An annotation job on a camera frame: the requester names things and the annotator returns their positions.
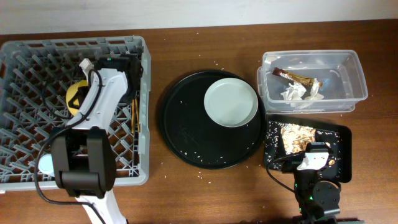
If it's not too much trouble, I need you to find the yellow bowl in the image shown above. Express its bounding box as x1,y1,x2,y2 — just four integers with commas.
66,80,88,116

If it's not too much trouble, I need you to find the blue plastic cup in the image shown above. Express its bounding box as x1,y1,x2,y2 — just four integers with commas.
38,154,55,177

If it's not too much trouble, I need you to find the brown coffee sachet wrapper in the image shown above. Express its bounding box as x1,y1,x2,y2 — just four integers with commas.
272,67,315,86

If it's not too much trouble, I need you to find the grey round plate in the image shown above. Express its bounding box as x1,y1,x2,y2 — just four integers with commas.
203,78,259,128

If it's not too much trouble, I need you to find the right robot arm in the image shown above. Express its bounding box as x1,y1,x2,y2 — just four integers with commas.
280,152,341,224

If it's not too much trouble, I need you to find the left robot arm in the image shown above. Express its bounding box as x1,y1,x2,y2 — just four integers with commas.
34,55,141,223

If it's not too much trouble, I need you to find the grey plastic dishwasher rack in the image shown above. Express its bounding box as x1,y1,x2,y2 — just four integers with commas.
1,36,152,192

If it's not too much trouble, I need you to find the clear plastic waste bin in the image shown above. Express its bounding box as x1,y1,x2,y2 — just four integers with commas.
257,50,368,114

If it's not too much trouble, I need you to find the food scraps pile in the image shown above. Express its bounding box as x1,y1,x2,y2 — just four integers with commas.
279,123,336,166

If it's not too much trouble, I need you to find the black rectangular tray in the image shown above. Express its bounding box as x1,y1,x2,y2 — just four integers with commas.
263,114,352,183

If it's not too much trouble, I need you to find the crumpled white tissue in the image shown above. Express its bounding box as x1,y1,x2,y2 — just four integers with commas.
281,78,324,109

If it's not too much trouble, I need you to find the round black tray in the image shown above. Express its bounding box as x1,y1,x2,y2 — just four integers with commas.
158,70,266,169

